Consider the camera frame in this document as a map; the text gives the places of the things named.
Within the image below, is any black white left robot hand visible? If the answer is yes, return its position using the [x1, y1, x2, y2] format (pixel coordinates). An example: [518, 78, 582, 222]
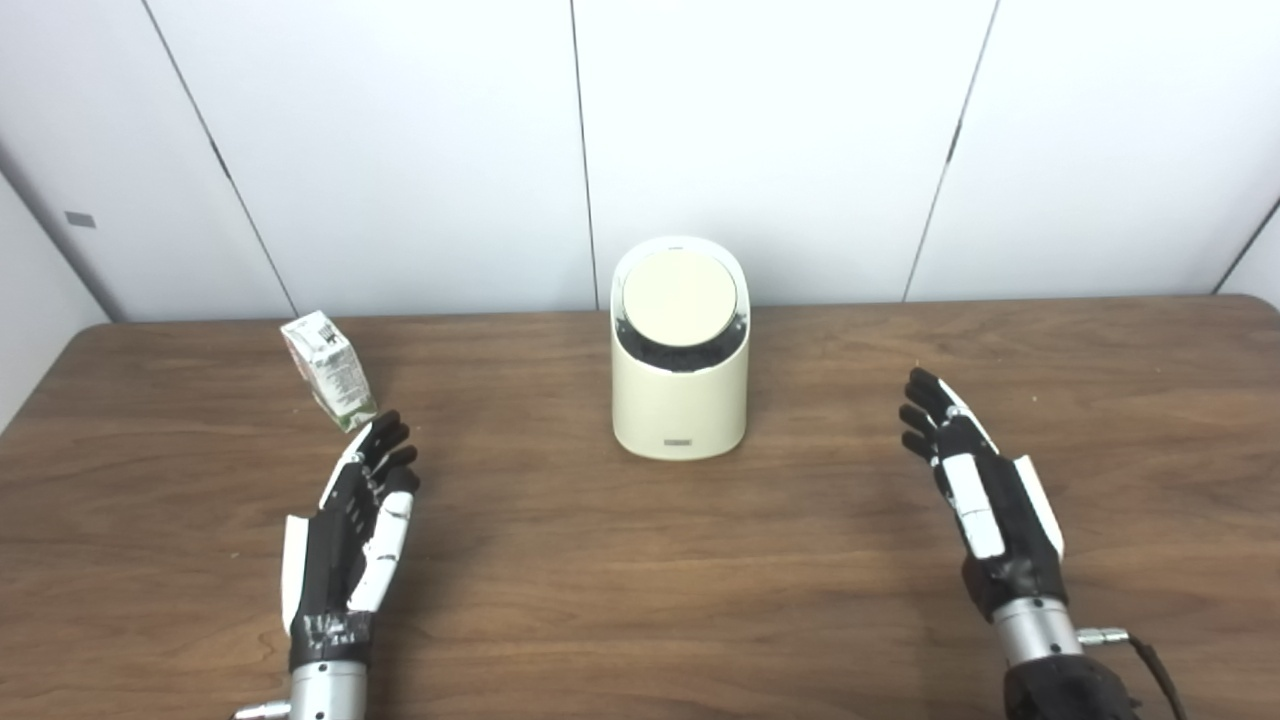
[281, 410, 421, 673]

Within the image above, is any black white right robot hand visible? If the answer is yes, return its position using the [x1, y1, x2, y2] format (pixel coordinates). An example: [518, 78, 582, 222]
[898, 367, 1069, 623]

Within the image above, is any cream round bin lid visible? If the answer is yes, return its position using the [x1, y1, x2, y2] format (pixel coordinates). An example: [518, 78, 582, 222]
[622, 250, 739, 348]

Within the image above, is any cream-colored round bin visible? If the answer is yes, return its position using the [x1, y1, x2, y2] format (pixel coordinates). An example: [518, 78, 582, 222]
[609, 236, 751, 462]

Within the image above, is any white green milk carton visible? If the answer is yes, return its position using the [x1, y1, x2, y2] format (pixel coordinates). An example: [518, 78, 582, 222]
[280, 310, 380, 434]

